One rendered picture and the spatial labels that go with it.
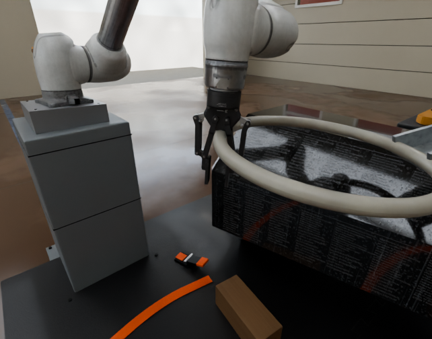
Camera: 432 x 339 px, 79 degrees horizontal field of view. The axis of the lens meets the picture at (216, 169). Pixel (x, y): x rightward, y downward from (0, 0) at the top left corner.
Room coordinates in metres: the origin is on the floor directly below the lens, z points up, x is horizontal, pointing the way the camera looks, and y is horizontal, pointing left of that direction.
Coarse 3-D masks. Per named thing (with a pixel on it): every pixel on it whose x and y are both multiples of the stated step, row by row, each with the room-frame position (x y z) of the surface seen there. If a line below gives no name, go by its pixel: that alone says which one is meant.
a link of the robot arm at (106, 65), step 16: (112, 0) 1.13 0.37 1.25; (128, 0) 1.12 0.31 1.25; (112, 16) 1.15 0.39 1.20; (128, 16) 1.16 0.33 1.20; (112, 32) 1.18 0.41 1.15; (96, 48) 1.21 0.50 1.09; (112, 48) 1.22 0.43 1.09; (96, 64) 1.22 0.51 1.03; (112, 64) 1.24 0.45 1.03; (128, 64) 1.33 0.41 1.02; (96, 80) 1.24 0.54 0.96; (112, 80) 1.31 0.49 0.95
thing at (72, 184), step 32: (96, 128) 1.05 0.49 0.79; (128, 128) 1.14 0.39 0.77; (32, 160) 0.90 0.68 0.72; (64, 160) 0.96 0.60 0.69; (96, 160) 1.04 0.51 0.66; (128, 160) 1.12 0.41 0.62; (64, 192) 0.94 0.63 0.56; (96, 192) 1.02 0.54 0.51; (128, 192) 1.11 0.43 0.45; (64, 224) 0.92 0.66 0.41; (96, 224) 1.00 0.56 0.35; (128, 224) 1.09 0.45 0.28; (64, 256) 0.89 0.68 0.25; (96, 256) 0.97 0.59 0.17; (128, 256) 1.07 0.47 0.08
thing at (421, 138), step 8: (416, 128) 0.64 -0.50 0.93; (424, 128) 0.63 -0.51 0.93; (392, 136) 0.63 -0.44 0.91; (400, 136) 0.62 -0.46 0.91; (408, 136) 0.62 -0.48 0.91; (416, 136) 0.63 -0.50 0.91; (424, 136) 0.63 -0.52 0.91; (408, 144) 0.63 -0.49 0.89; (416, 144) 0.63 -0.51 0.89; (424, 144) 0.63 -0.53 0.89; (424, 152) 0.59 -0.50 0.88
